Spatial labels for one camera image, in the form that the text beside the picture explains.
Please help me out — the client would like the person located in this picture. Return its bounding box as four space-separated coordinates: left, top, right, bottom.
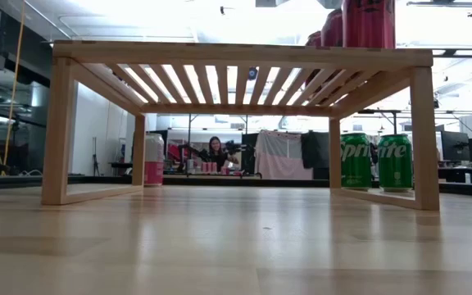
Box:
202 135 241 173

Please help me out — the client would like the yellow extension cord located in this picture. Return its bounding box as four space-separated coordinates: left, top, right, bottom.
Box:
0 0 27 167

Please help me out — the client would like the black hanging cloth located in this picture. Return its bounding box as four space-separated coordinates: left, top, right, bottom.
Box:
300 130 331 170

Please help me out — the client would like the white and pink soda can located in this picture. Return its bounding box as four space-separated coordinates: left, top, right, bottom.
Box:
143 131 166 188

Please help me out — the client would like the small black tripod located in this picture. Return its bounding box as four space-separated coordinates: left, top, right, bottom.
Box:
91 137 101 176

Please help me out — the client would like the red soda can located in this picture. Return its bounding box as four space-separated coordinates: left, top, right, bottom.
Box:
341 0 397 50
320 8 344 48

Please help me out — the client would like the wooden slatted shelf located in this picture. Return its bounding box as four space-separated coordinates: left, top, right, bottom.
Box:
41 39 441 212

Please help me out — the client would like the black metal table frame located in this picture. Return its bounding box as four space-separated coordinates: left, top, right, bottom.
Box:
0 174 472 197

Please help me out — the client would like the white hanging cloth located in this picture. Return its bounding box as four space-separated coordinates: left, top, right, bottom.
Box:
254 129 314 180

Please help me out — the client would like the green Sprite can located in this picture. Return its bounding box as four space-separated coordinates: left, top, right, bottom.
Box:
377 133 414 193
339 131 373 190

